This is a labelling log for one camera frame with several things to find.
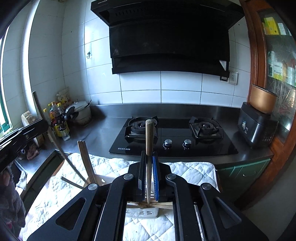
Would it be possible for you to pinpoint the grey sleeved forearm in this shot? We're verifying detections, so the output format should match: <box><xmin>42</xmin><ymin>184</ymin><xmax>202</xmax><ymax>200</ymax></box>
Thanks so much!
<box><xmin>1</xmin><ymin>167</ymin><xmax>26</xmax><ymax>235</ymax></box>

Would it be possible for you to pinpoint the copper inner pot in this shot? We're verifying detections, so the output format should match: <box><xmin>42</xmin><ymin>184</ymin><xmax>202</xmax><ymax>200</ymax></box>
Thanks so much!
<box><xmin>249</xmin><ymin>84</ymin><xmax>278</xmax><ymax>114</ymax></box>

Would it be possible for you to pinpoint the white quilted cloth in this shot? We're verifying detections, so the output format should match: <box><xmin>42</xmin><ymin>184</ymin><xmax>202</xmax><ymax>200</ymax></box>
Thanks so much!
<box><xmin>19</xmin><ymin>152</ymin><xmax>220</xmax><ymax>241</ymax></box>

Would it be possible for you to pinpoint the light wooden chopstick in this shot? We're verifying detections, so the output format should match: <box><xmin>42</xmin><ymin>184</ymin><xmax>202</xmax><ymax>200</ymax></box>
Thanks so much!
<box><xmin>145</xmin><ymin>119</ymin><xmax>154</xmax><ymax>204</ymax></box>

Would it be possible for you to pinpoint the white pressure pot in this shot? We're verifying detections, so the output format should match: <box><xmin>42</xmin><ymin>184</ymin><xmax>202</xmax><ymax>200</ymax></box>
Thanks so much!
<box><xmin>65</xmin><ymin>100</ymin><xmax>92</xmax><ymax>126</ymax></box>

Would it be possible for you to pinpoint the black rice cooker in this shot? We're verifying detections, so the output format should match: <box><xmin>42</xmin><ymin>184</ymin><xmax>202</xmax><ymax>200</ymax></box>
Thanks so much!
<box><xmin>237</xmin><ymin>102</ymin><xmax>278</xmax><ymax>148</ymax></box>

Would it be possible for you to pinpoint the white plastic utensil holder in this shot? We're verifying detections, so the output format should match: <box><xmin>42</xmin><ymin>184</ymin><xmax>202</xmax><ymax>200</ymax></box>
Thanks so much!
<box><xmin>95</xmin><ymin>174</ymin><xmax>161</xmax><ymax>219</ymax></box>

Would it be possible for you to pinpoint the black gas stove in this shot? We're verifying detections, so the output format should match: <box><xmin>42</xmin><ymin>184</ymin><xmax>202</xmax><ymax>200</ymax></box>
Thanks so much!
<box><xmin>109</xmin><ymin>116</ymin><xmax>238</xmax><ymax>158</ymax></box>

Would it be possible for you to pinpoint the wooden glass cabinet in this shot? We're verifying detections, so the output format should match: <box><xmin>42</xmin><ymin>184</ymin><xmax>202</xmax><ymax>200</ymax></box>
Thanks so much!
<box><xmin>240</xmin><ymin>1</ymin><xmax>295</xmax><ymax>199</ymax></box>

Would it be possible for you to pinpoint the green cabinet door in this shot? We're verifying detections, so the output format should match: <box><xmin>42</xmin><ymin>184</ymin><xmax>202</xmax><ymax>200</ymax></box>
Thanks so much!
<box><xmin>217</xmin><ymin>159</ymin><xmax>270</xmax><ymax>200</ymax></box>

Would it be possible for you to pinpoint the round wooden cutting board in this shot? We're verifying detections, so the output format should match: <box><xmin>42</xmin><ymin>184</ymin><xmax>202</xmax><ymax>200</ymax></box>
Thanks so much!
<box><xmin>21</xmin><ymin>110</ymin><xmax>44</xmax><ymax>147</ymax></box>

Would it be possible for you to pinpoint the sauce bottles group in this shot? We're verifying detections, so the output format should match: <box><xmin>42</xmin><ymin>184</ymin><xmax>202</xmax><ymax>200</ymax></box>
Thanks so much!
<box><xmin>43</xmin><ymin>101</ymin><xmax>70</xmax><ymax>141</ymax></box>

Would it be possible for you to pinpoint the white wall socket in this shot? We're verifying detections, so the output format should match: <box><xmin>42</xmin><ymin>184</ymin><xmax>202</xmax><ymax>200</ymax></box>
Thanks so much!
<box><xmin>228</xmin><ymin>71</ymin><xmax>238</xmax><ymax>85</ymax></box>

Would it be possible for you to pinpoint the black range hood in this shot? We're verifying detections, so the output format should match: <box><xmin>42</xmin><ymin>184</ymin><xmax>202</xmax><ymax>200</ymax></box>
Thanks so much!
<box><xmin>91</xmin><ymin>1</ymin><xmax>244</xmax><ymax>78</ymax></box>

